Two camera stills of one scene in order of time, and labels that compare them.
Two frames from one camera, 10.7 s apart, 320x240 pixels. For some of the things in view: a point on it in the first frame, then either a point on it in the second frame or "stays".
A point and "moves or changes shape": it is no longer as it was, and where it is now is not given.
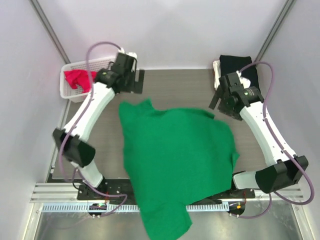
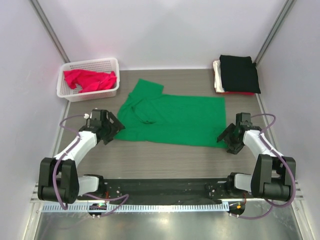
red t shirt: [84, 78] stays
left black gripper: [135, 86] → [116, 126]
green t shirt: [174, 158] moves or changes shape
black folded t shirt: [231, 64] stays
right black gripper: [219, 94] → [234, 148]
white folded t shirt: [217, 73] stays
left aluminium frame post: [50, 30] stays
